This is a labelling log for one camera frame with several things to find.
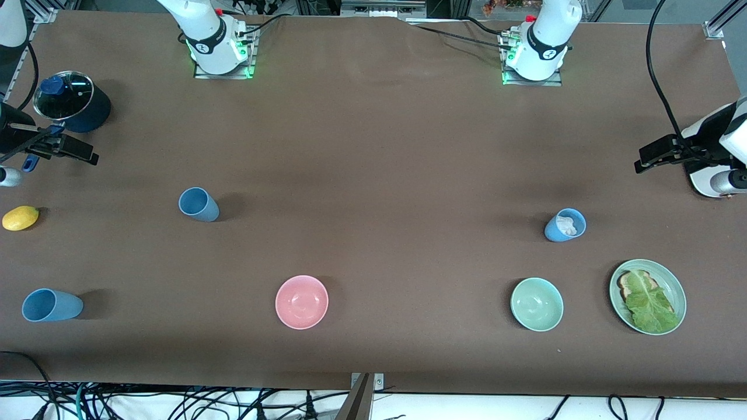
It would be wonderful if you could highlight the blue plastic cup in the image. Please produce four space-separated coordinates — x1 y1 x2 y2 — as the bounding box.
178 187 221 223
544 208 587 243
22 288 84 323

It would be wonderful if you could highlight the dark blue saucepan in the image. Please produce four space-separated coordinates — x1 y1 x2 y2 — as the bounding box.
22 70 112 173

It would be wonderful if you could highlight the glass lid with blue knob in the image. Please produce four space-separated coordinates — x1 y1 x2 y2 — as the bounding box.
33 71 95 121

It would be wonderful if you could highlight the yellow lemon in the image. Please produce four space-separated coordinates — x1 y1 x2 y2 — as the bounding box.
2 205 40 232

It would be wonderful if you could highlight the toast slice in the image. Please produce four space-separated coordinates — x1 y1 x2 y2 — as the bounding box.
617 269 675 316

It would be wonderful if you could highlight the pale green plate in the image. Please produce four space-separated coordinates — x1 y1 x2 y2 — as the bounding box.
609 259 687 336

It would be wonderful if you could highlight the green lettuce leaf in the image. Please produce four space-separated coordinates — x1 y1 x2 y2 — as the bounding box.
624 270 681 334

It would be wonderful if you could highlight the pale green bowl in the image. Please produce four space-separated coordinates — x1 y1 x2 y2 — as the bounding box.
510 277 564 333

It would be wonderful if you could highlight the orange background object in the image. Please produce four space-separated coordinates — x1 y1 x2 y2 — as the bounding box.
483 0 529 16

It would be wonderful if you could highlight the pink bowl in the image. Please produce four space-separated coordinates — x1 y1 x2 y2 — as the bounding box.
275 275 329 330

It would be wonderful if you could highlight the grey equipment box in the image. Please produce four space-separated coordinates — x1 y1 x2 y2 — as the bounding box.
340 0 427 19

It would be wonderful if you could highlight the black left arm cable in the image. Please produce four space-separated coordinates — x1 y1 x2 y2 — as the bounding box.
645 0 710 161

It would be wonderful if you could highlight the aluminium frame rail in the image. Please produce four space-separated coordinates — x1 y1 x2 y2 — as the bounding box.
703 0 747 40
0 7 60 111

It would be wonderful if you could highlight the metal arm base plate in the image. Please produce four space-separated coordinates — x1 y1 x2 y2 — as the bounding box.
501 32 563 87
194 26 258 80

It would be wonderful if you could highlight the black base cable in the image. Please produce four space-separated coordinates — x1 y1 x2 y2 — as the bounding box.
236 12 294 39
407 22 514 50
458 16 514 37

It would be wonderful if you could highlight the metal table edge bracket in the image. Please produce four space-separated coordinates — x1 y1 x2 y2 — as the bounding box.
350 372 385 393

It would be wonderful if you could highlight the dark camera pole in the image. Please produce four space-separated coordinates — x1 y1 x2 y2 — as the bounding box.
334 373 374 420

